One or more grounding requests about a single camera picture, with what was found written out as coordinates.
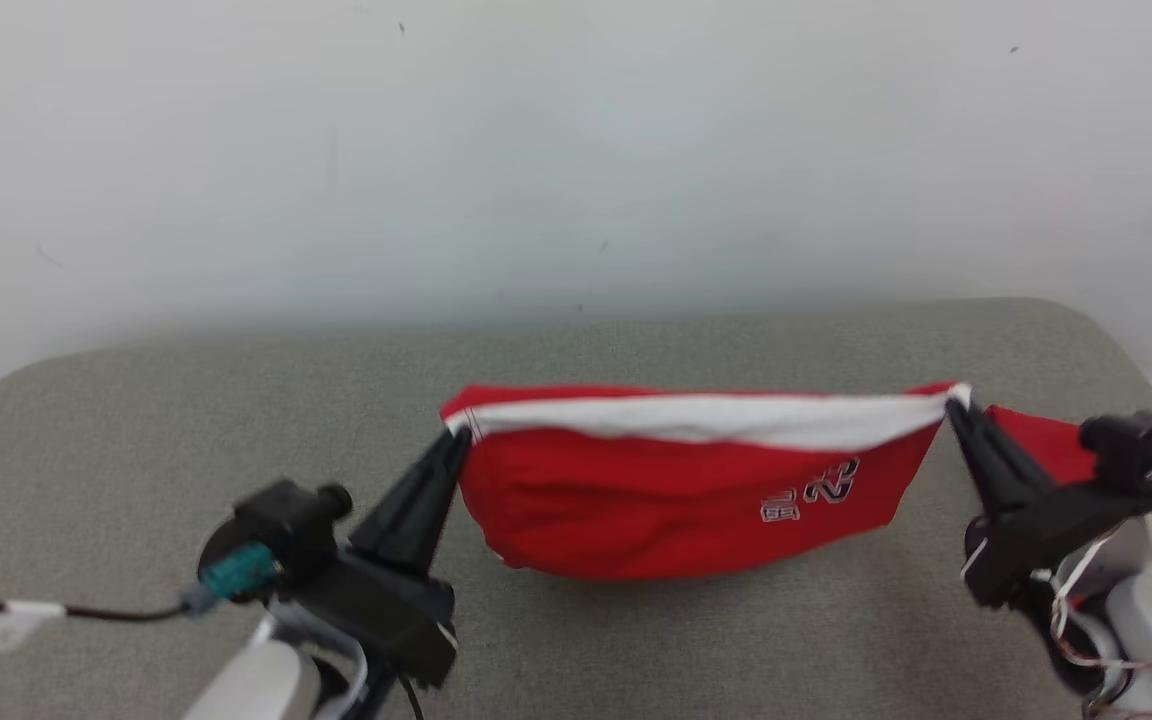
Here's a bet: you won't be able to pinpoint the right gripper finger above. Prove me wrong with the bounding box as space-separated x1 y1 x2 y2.
946 400 1023 517
961 400 1058 502

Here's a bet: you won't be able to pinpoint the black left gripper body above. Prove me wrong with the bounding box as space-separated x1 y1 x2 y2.
298 548 458 691

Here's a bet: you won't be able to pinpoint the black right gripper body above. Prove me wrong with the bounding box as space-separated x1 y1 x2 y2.
961 480 1152 609

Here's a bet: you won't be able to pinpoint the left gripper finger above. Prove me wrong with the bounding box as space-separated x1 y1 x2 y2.
351 428 468 565
391 438 474 579

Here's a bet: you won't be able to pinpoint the red basketball jersey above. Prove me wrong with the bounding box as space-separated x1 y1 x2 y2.
439 380 1152 603

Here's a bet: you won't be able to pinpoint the thin white right arm wires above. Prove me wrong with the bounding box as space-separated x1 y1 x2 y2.
1044 530 1152 720

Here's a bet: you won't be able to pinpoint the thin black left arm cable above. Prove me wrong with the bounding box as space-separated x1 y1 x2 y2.
391 672 427 720

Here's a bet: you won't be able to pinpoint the left camera cable teal plug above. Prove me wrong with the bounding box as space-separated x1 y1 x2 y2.
0 543 282 626

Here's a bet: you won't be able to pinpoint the white cable label tag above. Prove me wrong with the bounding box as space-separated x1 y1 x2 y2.
0 598 67 658

